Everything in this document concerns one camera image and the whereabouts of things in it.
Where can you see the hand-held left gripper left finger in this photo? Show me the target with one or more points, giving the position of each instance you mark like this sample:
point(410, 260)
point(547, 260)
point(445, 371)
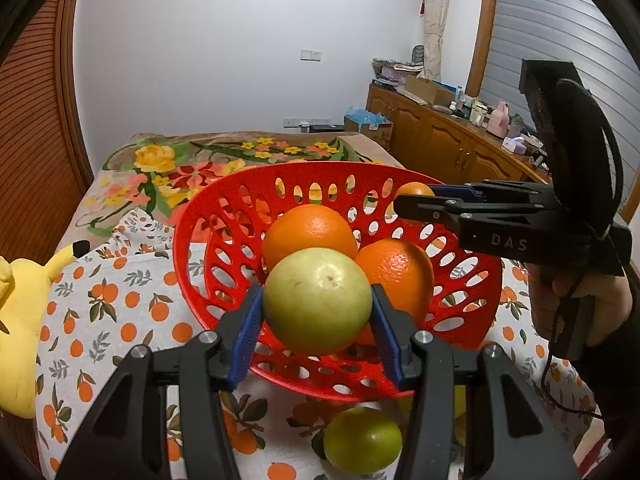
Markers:
point(247, 335)

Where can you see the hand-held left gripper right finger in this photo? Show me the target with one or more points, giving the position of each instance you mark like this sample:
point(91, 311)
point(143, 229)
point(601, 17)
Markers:
point(386, 335)

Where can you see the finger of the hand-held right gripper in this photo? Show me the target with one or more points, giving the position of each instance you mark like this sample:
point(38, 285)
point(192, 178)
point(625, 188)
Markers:
point(455, 189)
point(425, 207)

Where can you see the small tangerine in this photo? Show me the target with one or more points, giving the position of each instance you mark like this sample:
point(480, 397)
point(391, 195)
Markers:
point(412, 190)

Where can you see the large orange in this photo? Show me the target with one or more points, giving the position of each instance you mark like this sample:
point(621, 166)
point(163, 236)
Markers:
point(395, 270)
point(310, 230)

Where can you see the red plastic perforated basket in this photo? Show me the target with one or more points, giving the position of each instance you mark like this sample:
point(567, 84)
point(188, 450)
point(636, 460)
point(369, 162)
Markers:
point(200, 240)

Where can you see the person's right hand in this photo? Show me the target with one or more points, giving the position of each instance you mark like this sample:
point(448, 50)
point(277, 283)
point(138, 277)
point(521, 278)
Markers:
point(612, 300)

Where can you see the pink tissue box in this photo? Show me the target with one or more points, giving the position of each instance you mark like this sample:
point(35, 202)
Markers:
point(513, 145)

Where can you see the wooden sideboard cabinet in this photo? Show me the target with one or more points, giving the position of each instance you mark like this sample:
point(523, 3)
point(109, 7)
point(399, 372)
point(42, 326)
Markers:
point(430, 130)

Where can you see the pink bottle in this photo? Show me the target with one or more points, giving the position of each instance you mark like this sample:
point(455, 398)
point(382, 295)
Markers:
point(498, 120)

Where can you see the small cardboard box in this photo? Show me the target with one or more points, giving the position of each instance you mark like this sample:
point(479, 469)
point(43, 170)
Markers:
point(372, 132)

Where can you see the open cardboard box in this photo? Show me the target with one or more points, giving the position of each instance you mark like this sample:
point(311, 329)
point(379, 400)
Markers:
point(430, 91)

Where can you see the blue plastic bag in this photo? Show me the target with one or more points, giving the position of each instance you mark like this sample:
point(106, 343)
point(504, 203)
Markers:
point(367, 115)

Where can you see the pile of papers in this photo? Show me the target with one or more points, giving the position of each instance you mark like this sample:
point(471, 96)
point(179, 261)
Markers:
point(395, 70)

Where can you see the grey window blind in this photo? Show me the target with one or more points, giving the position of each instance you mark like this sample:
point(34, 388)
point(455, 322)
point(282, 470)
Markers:
point(540, 25)

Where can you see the orange print tablecloth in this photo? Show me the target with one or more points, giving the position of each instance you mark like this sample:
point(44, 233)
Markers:
point(100, 320)

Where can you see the cream curtain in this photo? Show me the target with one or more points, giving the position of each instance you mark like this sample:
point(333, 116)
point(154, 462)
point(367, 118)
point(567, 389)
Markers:
point(436, 20)

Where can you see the floral blanket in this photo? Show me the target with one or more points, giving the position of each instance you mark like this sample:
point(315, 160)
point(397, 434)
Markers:
point(150, 170)

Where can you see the yellow plush toy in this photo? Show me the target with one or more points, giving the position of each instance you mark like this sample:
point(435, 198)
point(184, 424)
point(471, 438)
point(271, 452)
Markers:
point(20, 320)

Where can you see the wooden louvred wardrobe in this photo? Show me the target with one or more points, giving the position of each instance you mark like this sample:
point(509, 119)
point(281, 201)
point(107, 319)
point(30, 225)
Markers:
point(35, 135)

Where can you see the wall socket strip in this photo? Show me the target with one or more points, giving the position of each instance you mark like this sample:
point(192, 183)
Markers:
point(307, 121)

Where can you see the white wall switch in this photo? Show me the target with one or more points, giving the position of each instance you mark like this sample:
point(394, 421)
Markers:
point(311, 54)

